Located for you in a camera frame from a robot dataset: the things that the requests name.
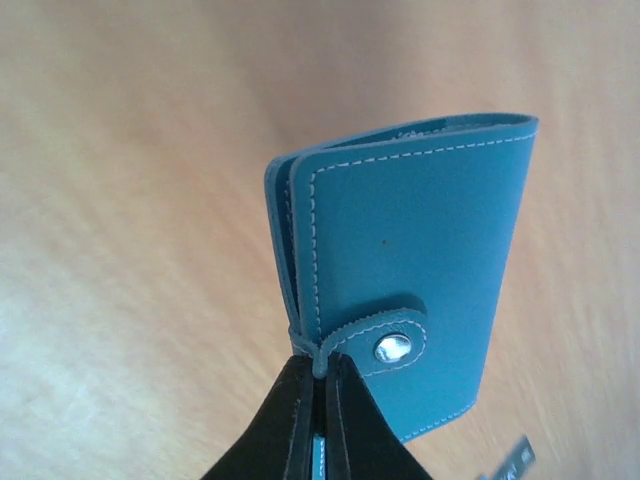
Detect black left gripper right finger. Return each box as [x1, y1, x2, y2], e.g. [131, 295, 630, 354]
[325, 353, 431, 480]

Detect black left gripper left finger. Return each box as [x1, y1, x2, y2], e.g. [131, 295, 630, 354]
[203, 355, 315, 480]

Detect teal leather card holder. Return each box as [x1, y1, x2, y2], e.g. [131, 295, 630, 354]
[265, 113, 539, 441]

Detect black card near right arm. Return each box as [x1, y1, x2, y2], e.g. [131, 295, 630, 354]
[479, 436, 536, 480]

